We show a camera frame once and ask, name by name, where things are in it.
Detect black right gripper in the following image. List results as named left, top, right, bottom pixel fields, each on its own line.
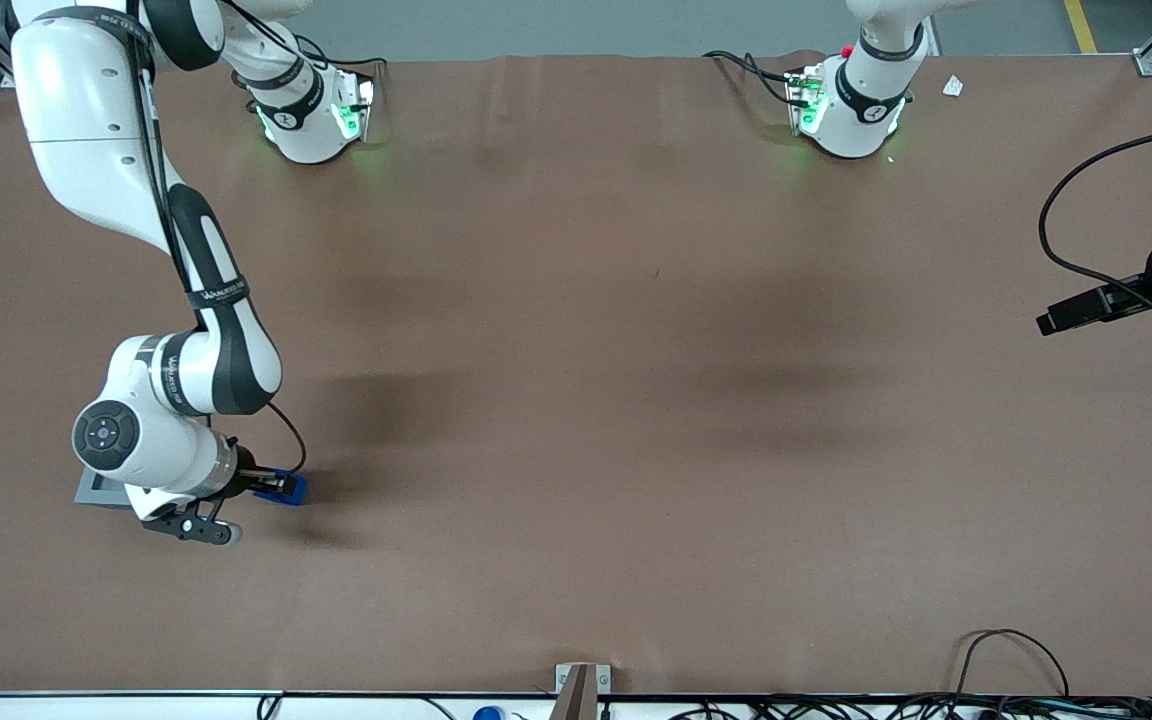
left=231, top=445, right=299, bottom=499

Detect blue plastic part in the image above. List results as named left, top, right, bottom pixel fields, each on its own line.
left=254, top=469, right=309, bottom=506

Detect gray square base block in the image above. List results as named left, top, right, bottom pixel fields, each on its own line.
left=74, top=468, right=137, bottom=511

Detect brown table cover sheet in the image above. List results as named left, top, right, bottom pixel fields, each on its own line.
left=0, top=50, right=1152, bottom=697

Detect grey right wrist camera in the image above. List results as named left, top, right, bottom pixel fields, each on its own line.
left=141, top=497, right=244, bottom=547

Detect long black left gripper cable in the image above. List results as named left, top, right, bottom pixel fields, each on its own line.
left=1038, top=120, right=1152, bottom=332

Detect black arched cable loop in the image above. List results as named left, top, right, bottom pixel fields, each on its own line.
left=954, top=629, right=1071, bottom=701

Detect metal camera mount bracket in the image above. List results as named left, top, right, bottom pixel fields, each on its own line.
left=555, top=663, right=612, bottom=720

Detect black cable bundle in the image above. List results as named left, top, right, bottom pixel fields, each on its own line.
left=671, top=692, right=1152, bottom=720

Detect black right base cable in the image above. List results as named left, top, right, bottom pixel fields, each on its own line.
left=221, top=0, right=387, bottom=106

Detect black left base cables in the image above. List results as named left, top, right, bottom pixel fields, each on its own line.
left=703, top=49, right=799, bottom=107

